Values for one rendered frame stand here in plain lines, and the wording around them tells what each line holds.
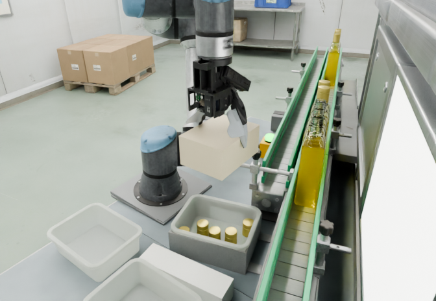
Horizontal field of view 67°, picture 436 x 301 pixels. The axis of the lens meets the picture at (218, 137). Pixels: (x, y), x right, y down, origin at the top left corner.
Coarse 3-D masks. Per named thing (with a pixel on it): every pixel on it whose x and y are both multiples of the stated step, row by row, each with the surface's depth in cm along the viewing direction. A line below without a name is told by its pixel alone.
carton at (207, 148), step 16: (192, 128) 78; (208, 128) 78; (224, 128) 78; (256, 128) 79; (192, 144) 73; (208, 144) 71; (224, 144) 71; (240, 144) 74; (256, 144) 81; (192, 160) 75; (208, 160) 72; (224, 160) 70; (240, 160) 76; (224, 176) 72
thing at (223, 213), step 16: (192, 208) 100; (208, 208) 101; (224, 208) 99; (240, 208) 97; (256, 208) 96; (176, 224) 91; (192, 224) 100; (208, 224) 100; (224, 224) 100; (240, 224) 99; (256, 224) 90; (208, 240) 85; (240, 240) 94
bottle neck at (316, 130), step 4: (312, 116) 80; (316, 116) 82; (320, 116) 81; (312, 120) 81; (316, 120) 80; (320, 120) 80; (312, 124) 81; (316, 124) 80; (320, 124) 80; (312, 128) 81; (316, 128) 81; (320, 128) 81; (312, 132) 82; (316, 132) 81; (320, 132) 81
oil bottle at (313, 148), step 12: (312, 144) 81; (324, 144) 81; (300, 156) 84; (312, 156) 83; (300, 168) 85; (312, 168) 84; (300, 180) 87; (312, 180) 86; (300, 192) 88; (312, 192) 87; (300, 204) 90; (312, 204) 89
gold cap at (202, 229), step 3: (201, 219) 95; (204, 219) 95; (198, 222) 94; (201, 222) 94; (204, 222) 94; (207, 222) 94; (198, 225) 93; (201, 225) 93; (204, 225) 93; (207, 225) 93; (198, 228) 94; (201, 228) 93; (204, 228) 93; (207, 228) 94; (198, 231) 94; (201, 231) 93; (204, 231) 93; (207, 231) 94; (201, 234) 94; (204, 234) 94; (207, 234) 95
